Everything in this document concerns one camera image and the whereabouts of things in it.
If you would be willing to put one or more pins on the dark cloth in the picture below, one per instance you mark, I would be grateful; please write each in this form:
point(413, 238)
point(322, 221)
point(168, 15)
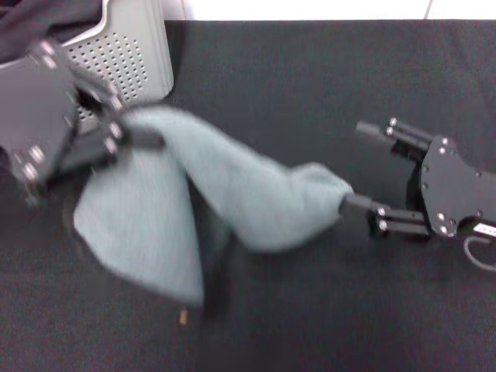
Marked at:
point(46, 19)

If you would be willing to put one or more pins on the grey perforated storage box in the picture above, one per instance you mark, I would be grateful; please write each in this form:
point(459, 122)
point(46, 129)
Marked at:
point(128, 58)

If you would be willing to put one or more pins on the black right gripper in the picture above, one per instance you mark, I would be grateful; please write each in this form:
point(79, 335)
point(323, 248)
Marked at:
point(445, 186)

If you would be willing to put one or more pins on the black tablecloth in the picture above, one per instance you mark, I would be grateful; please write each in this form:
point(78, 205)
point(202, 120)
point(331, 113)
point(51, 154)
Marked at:
point(348, 302)

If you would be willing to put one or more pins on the grey-blue towel with black hem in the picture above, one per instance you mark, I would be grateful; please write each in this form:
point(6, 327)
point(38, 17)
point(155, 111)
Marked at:
point(147, 224)

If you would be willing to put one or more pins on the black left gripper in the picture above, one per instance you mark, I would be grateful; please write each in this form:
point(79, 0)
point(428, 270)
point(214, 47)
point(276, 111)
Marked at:
point(35, 116)

